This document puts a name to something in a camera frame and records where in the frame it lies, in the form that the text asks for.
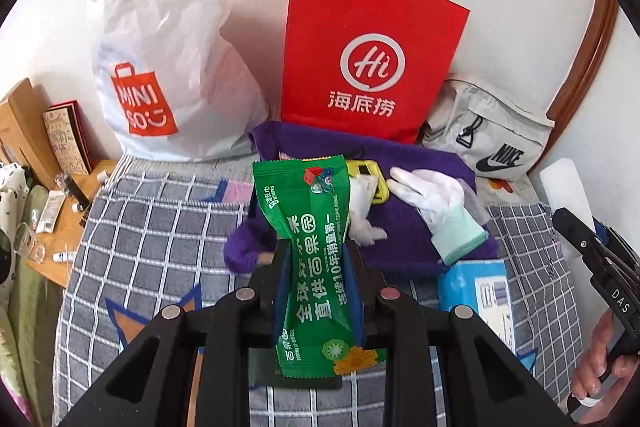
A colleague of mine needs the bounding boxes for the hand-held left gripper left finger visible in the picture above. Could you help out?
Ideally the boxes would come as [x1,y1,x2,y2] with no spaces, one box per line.
[59,239,288,427]

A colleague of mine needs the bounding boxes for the purple cloth pouch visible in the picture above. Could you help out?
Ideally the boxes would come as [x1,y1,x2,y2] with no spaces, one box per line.
[223,121,498,280]

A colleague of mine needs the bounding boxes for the white glove mint cuff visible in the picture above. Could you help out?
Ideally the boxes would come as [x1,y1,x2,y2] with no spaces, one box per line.
[387,166,488,266]

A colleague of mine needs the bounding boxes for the white tube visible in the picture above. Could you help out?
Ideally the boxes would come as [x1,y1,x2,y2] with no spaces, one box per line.
[37,189,66,235]

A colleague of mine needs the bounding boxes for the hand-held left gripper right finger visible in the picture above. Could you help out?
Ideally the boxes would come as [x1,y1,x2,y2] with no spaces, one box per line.
[345,239,576,427]

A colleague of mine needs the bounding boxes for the green wet wipe packet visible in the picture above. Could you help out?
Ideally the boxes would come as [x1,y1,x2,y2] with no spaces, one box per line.
[251,155,388,380]

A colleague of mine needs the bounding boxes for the wooden headboard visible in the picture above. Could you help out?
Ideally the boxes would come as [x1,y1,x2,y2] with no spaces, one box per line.
[0,78,61,190]

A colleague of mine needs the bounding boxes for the wooden bedside table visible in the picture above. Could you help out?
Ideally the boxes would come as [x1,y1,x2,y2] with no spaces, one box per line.
[25,159,118,288]

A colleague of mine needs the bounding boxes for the small black object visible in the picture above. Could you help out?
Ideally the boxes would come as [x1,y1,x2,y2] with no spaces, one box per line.
[57,174,91,208]

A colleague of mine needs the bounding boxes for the red paper bag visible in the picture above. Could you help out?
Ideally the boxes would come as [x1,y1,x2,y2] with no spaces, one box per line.
[280,0,471,145]

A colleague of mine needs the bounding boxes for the plain white glove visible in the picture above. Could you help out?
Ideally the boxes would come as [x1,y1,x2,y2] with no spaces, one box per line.
[347,174,388,249]

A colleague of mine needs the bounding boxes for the patterned book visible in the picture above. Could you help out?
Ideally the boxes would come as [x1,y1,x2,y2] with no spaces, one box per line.
[42,99,93,178]

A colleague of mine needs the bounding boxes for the clear plastic bag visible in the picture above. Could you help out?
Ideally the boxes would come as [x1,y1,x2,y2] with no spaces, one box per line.
[462,179,493,228]

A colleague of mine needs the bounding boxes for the light green bedding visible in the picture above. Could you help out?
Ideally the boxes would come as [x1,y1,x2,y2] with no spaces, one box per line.
[0,187,66,408]

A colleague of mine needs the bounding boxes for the grey waist bag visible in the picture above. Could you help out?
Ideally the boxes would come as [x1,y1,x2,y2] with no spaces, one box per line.
[422,74,556,182]

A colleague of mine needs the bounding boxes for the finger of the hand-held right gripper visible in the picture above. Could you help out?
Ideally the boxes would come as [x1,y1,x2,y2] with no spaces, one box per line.
[595,221,640,278]
[551,207,618,280]

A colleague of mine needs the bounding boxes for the white plastic shopping bag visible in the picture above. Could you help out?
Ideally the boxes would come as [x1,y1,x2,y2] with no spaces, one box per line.
[90,0,271,162]

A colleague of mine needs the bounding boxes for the clear eyeglasses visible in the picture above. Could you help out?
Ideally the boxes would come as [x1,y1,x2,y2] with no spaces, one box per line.
[15,222,48,263]

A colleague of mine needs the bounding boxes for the wooden door frame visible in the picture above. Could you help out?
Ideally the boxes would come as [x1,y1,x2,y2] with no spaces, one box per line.
[545,0,621,152]

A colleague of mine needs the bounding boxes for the person's right hand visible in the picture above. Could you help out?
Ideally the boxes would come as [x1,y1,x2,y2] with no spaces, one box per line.
[571,308,623,402]

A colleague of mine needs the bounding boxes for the grey plaid blanket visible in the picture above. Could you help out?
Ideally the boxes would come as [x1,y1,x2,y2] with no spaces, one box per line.
[52,157,586,427]

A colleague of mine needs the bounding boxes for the spotted white cloth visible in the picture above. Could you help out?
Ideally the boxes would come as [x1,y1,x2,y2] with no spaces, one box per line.
[0,162,31,228]

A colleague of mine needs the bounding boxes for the yellow plastic case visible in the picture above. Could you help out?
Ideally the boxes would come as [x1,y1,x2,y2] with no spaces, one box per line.
[346,159,391,206]

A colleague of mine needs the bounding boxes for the blue tissue pack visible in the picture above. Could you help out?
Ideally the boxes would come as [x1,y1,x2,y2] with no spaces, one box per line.
[436,258,516,358]

